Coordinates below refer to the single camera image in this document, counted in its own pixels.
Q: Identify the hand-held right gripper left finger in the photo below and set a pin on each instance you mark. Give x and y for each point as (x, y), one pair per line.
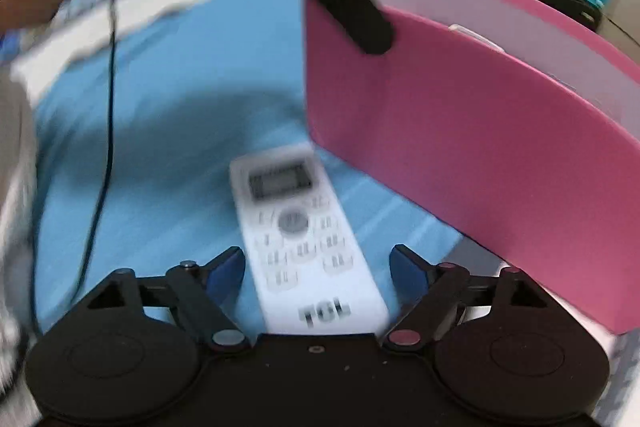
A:
(225, 275)

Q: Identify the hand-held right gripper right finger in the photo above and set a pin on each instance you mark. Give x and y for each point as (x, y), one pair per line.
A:
(407, 274)

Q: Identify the white remote control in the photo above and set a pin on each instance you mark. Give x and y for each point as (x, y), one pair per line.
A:
(295, 227)

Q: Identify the white power bank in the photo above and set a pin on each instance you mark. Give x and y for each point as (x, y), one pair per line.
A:
(475, 37)

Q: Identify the pink cardboard box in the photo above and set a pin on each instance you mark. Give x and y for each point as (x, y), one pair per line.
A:
(475, 147)

